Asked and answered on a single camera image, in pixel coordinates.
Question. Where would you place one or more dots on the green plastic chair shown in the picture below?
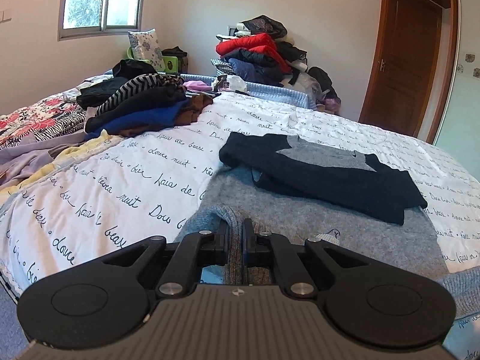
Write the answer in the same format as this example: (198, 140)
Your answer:
(171, 63)

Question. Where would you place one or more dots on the red puffer jacket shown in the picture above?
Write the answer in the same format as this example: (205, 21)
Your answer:
(261, 43)

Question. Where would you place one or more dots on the pink purple garment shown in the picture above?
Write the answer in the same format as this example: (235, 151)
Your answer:
(197, 85)

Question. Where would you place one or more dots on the wall light switch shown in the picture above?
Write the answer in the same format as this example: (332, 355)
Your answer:
(5, 15)

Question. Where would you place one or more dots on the frosted glass wardrobe door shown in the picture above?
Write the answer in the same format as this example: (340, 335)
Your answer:
(459, 131)

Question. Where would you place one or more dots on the white script-print quilt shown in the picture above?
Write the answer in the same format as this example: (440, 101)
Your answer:
(117, 191)

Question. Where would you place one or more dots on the folded dark clothes stack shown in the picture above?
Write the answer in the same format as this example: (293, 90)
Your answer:
(151, 110)

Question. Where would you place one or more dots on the yellow garment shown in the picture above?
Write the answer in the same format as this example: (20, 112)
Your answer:
(45, 164)

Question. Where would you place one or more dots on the grey navy knit sweater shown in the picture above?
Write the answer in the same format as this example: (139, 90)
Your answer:
(303, 190)

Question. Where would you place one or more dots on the light blue quilted blanket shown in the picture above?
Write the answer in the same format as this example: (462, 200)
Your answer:
(137, 83)

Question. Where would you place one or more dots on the brown wooden door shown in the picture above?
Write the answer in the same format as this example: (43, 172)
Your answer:
(404, 65)

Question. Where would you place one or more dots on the sliding glass window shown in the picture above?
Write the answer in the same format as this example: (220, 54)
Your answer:
(89, 18)

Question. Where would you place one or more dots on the lavender garment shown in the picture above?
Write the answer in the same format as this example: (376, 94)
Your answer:
(17, 160)

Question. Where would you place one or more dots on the floral red bedsheet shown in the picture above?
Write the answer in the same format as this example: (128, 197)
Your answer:
(51, 117)

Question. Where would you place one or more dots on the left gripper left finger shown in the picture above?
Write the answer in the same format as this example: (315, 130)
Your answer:
(196, 251)

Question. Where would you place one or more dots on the white plastic bag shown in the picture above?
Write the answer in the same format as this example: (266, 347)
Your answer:
(230, 83)

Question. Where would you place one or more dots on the floral white pillow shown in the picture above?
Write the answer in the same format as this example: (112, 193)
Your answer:
(145, 45)

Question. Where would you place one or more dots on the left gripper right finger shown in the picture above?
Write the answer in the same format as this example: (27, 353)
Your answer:
(274, 252)

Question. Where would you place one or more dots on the dark clothes heap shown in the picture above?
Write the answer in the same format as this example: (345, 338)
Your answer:
(259, 68)

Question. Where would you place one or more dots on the black bag on chair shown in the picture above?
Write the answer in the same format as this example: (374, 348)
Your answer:
(182, 56)

